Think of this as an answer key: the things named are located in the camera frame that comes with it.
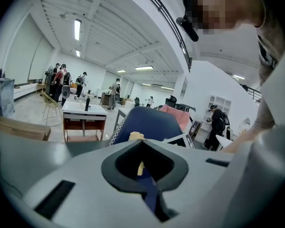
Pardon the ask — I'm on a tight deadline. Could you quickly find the pink quilted sofa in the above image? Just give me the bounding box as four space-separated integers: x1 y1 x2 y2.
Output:
158 104 191 131

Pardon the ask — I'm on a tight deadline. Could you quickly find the yellow wiping cloth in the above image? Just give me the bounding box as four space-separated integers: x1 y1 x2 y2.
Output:
129 131 146 176

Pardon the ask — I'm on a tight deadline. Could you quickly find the person's head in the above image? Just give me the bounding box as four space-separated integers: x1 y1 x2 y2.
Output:
182 0 266 37

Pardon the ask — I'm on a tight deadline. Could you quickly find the black white shoulder strap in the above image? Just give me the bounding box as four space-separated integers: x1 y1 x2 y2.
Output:
257 40 278 70

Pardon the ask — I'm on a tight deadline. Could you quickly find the grey marble cabinet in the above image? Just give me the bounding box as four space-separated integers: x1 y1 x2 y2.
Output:
0 77 16 118

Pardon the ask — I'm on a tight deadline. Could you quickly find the dark blue chair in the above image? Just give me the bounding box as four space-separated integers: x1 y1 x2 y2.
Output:
108 106 184 215

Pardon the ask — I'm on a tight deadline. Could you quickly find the grey metal frame stand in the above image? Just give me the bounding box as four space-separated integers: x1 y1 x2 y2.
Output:
112 107 136 140

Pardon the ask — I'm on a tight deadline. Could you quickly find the gold wire chair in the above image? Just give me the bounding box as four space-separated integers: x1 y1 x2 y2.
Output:
40 90 64 128

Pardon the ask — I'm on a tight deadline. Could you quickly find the black head-worn camera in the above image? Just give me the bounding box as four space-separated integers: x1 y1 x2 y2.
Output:
175 15 200 43

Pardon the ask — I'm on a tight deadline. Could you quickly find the white low cabinet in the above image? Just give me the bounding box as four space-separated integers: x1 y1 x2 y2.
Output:
13 82 46 102

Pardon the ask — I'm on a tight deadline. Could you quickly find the black mezzanine railing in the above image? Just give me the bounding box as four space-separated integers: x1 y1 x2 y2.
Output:
239 83 262 104

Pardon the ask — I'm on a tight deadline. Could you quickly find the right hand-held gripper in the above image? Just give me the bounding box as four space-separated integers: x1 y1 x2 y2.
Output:
161 133 195 150

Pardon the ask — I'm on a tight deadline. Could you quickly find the black ceiling rail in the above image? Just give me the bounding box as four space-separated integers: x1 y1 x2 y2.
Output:
133 0 193 72

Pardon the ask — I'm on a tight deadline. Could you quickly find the large white table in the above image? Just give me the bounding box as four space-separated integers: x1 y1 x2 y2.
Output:
215 133 234 149

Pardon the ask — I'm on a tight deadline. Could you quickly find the person's right forearm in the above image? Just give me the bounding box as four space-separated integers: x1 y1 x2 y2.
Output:
221 126 264 154

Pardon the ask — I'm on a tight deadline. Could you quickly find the low wooden platform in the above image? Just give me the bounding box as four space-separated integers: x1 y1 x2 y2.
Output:
0 116 52 142

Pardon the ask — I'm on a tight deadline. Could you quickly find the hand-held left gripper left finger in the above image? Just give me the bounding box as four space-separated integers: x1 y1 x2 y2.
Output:
22 139 162 228

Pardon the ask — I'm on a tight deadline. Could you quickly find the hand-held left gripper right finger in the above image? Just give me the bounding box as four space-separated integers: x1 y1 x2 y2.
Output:
142 139 234 228

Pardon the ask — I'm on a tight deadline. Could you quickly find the brown wooden cabinet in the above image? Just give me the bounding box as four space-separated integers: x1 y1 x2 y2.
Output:
99 92 115 107

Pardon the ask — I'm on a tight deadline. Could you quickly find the white top wooden washstand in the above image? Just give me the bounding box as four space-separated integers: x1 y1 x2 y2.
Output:
61 100 108 143

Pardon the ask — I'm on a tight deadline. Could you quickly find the person's brown printed t-shirt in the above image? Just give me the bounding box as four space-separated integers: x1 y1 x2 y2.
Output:
250 0 285 132

